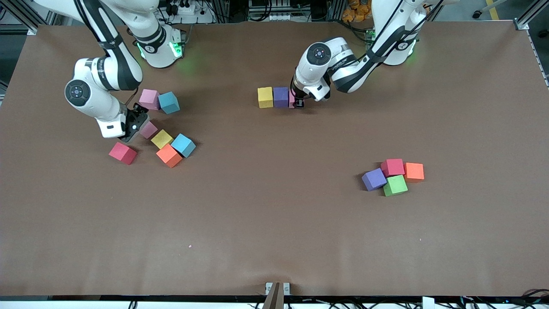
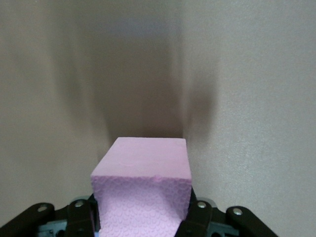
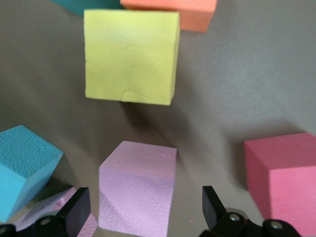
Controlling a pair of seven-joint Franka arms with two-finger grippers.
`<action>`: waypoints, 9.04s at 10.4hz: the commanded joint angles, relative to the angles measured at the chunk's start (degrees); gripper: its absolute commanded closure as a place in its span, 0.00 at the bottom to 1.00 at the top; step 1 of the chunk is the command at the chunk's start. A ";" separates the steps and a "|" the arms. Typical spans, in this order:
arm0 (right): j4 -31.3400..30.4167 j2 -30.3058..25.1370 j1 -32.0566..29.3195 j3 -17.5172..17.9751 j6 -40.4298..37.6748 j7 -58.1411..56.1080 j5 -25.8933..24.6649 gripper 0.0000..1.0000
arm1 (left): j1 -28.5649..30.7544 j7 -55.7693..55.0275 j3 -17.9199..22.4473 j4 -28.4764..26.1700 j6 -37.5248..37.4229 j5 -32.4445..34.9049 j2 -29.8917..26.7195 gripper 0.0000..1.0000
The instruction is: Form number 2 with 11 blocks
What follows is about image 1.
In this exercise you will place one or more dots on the red foam cube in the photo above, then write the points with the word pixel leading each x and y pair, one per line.
pixel 122 153
pixel 392 167

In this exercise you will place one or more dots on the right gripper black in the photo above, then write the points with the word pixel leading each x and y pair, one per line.
pixel 134 115

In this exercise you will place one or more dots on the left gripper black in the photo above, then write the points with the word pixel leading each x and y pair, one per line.
pixel 297 95

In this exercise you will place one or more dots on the metal bracket with post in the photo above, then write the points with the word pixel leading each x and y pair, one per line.
pixel 276 298

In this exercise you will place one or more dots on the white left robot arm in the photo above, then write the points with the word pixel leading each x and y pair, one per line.
pixel 315 68

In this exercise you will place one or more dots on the pile of orange objects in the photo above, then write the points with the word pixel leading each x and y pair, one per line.
pixel 356 10

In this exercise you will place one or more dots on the white power strip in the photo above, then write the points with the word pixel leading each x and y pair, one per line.
pixel 186 7

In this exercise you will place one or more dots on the aluminium frame post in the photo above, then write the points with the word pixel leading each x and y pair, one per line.
pixel 17 13
pixel 532 13

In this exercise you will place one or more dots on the brown table cover mat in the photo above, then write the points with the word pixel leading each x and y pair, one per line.
pixel 274 214

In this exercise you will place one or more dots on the green foam cube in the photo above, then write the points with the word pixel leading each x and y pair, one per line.
pixel 395 185

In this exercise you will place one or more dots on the light pink foam cube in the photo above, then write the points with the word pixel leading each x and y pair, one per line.
pixel 149 98
pixel 150 130
pixel 291 101

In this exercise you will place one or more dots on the small white box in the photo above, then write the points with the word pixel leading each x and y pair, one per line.
pixel 428 303

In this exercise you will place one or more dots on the aluminium side rail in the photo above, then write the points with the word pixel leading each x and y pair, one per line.
pixel 541 64

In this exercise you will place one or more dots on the yellow foam cube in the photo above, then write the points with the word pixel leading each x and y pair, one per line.
pixel 265 97
pixel 162 138

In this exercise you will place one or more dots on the purple foam cube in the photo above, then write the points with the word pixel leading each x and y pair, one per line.
pixel 373 179
pixel 281 97

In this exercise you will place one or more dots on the blue foam cube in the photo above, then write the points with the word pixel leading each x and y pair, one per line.
pixel 168 103
pixel 183 145

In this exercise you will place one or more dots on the orange foam cube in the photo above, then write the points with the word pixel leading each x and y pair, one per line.
pixel 169 156
pixel 414 171

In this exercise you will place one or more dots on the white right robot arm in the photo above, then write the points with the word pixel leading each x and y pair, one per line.
pixel 92 92

